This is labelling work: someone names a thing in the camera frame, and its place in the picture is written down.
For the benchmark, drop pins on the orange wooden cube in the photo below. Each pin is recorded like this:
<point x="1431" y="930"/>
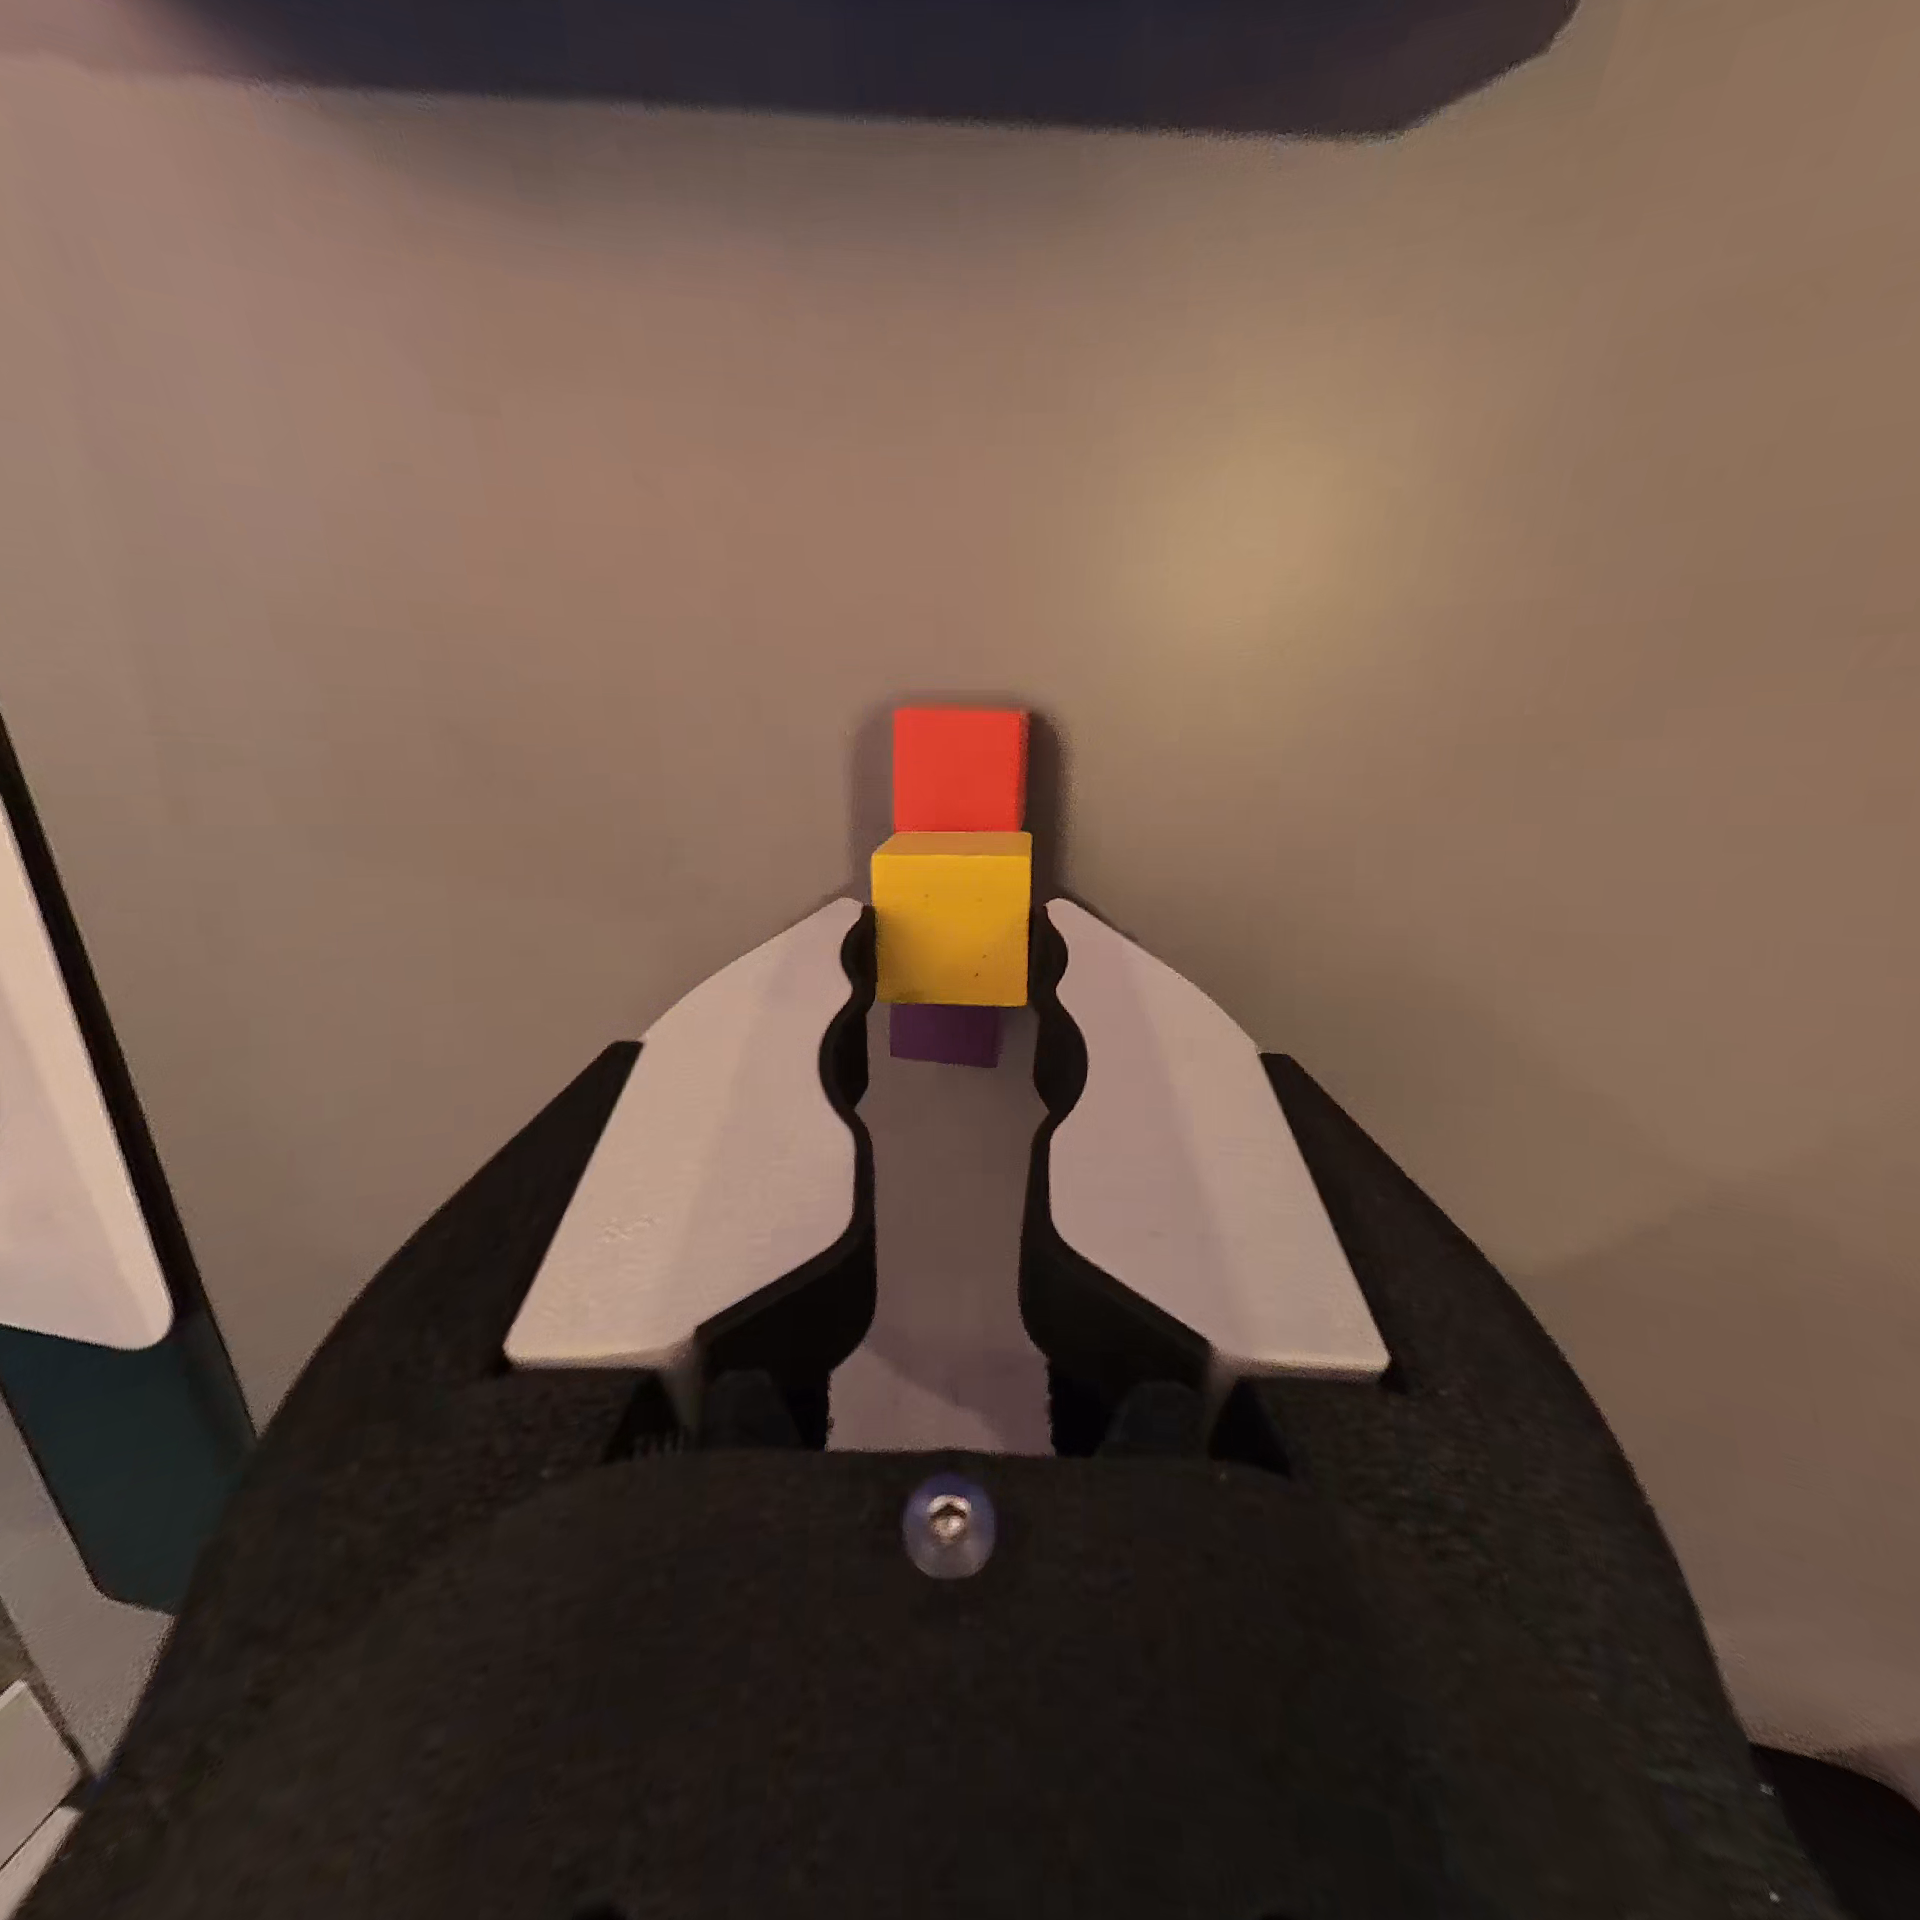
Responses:
<point x="960" y="770"/>

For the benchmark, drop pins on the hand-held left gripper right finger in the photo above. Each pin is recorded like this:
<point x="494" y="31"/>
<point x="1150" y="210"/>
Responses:
<point x="1201" y="1200"/>

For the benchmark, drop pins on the yellow wooden cube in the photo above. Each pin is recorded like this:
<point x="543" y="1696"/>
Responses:
<point x="954" y="922"/>

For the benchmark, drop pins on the purple wooden cube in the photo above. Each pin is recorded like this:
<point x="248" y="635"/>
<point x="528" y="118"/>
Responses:
<point x="944" y="1037"/>

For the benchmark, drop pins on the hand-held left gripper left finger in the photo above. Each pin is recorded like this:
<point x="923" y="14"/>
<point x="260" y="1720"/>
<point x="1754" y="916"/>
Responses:
<point x="675" y="1200"/>

